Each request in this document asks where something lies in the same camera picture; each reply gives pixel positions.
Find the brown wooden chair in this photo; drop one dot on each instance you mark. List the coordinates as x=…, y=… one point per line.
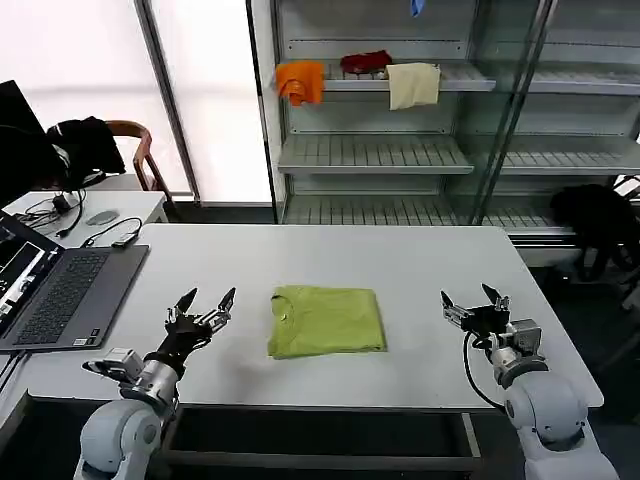
x=145, y=160

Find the black bag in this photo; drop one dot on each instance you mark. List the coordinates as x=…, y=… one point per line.
x=590, y=215

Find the green t-shirt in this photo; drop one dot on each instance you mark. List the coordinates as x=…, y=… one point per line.
x=330, y=325

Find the grey metal table underframe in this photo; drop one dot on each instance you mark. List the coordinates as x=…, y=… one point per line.
x=320, y=460

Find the grey oval pad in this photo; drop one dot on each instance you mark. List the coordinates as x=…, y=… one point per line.
x=102, y=217

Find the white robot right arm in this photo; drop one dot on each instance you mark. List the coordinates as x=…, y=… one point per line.
x=550, y=410

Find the grey metal shelf with cloths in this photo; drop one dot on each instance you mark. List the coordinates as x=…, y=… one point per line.
x=375, y=155

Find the grey open laptop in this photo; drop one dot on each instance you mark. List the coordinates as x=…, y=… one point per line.
x=75, y=295

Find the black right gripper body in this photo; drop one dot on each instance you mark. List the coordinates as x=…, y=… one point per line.
x=487, y=320

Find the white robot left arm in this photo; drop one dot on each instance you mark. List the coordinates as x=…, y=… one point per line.
x=120, y=430

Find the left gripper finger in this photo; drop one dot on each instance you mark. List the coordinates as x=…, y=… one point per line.
x=217, y=317
x=179, y=312

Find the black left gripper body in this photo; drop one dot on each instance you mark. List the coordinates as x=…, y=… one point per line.
x=180, y=340

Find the black jacket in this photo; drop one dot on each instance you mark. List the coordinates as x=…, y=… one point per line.
x=90, y=145

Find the small white desk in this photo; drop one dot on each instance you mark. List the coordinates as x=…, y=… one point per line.
x=135, y=205

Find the black computer monitor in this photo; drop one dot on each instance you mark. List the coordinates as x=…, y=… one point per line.
x=15, y=115

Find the grey window frame post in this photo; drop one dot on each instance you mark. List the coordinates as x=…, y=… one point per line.
x=167, y=100

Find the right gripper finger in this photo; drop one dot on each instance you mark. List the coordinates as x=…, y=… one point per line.
x=502, y=305
x=455, y=315

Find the glass-fronted grey shelf unit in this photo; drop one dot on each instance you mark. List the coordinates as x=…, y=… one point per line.
x=575, y=115

